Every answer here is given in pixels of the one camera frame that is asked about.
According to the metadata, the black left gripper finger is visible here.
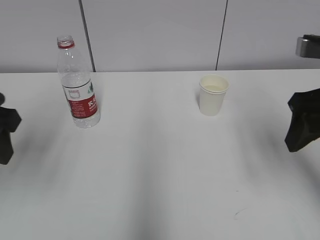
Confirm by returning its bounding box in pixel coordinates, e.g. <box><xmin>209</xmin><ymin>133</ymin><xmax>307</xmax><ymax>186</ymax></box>
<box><xmin>0</xmin><ymin>93</ymin><xmax>22</xmax><ymax>133</ymax></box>
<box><xmin>0</xmin><ymin>131</ymin><xmax>14</xmax><ymax>165</ymax></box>

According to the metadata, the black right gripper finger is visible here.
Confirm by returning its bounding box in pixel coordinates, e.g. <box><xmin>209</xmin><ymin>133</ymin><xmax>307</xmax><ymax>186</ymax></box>
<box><xmin>284</xmin><ymin>89</ymin><xmax>320</xmax><ymax>153</ymax></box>

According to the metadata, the clear water bottle red label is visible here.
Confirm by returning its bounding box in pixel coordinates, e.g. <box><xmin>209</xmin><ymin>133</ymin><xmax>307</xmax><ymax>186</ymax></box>
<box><xmin>57</xmin><ymin>35</ymin><xmax>101</xmax><ymax>129</ymax></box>

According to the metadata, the white paper cup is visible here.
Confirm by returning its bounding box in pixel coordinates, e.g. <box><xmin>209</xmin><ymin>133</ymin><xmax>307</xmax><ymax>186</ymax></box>
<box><xmin>199</xmin><ymin>74</ymin><xmax>230</xmax><ymax>117</ymax></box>

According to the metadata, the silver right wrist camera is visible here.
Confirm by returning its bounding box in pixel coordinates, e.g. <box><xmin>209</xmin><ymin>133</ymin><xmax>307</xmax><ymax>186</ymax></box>
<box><xmin>295</xmin><ymin>34</ymin><xmax>320</xmax><ymax>59</ymax></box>

